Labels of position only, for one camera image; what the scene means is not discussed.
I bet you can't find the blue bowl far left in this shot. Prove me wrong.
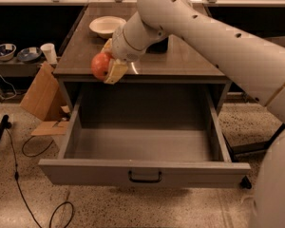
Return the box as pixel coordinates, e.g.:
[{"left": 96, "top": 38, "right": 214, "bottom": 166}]
[{"left": 0, "top": 44, "right": 16, "bottom": 62}]

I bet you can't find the red apple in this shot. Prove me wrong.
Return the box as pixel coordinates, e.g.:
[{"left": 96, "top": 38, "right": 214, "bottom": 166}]
[{"left": 91, "top": 52, "right": 112, "bottom": 81}]

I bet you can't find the white paper cup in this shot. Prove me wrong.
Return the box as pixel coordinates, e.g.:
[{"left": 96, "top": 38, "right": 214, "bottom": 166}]
[{"left": 41, "top": 43, "right": 57, "bottom": 65}]

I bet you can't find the green yellow sponge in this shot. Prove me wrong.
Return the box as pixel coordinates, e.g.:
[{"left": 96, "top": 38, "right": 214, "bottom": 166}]
[{"left": 146, "top": 38, "right": 169, "bottom": 54}]

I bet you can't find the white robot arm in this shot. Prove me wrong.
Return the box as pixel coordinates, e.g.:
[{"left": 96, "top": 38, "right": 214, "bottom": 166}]
[{"left": 104, "top": 0, "right": 285, "bottom": 228}]

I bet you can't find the brown cardboard piece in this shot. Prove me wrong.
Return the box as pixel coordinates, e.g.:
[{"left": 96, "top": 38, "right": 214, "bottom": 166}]
[{"left": 20, "top": 62, "right": 70, "bottom": 136}]

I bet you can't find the grey side shelf left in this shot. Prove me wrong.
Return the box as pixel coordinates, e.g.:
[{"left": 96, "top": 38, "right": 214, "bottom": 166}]
[{"left": 0, "top": 57, "right": 47, "bottom": 78}]

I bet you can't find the black drawer handle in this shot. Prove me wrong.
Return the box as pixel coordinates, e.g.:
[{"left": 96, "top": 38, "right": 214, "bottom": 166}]
[{"left": 128, "top": 171, "right": 162, "bottom": 184}]

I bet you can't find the open grey top drawer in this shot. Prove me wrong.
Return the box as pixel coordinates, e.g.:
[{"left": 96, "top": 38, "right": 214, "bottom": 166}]
[{"left": 39, "top": 85, "right": 250, "bottom": 188}]

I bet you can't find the black floor cable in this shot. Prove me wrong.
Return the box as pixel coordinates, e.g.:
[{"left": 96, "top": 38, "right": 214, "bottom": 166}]
[{"left": 0, "top": 112, "right": 75, "bottom": 228}]

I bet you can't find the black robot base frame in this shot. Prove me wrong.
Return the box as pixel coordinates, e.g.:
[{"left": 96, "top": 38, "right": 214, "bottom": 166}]
[{"left": 226, "top": 123, "right": 285, "bottom": 162}]

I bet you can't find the blue bowl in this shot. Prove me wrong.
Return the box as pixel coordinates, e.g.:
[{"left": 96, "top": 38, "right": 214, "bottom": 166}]
[
  {"left": 17, "top": 47, "right": 42, "bottom": 64},
  {"left": 0, "top": 44, "right": 16, "bottom": 62}
]

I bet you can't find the white bowl on counter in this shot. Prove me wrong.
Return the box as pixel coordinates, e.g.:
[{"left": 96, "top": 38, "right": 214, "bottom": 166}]
[{"left": 89, "top": 16, "right": 126, "bottom": 39}]

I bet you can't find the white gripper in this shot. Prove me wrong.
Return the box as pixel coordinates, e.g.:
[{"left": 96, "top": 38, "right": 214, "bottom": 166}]
[{"left": 102, "top": 12, "right": 168, "bottom": 85}]

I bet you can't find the grey cabinet counter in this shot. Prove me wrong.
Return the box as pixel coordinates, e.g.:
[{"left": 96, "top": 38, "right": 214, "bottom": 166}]
[{"left": 54, "top": 2, "right": 232, "bottom": 108}]

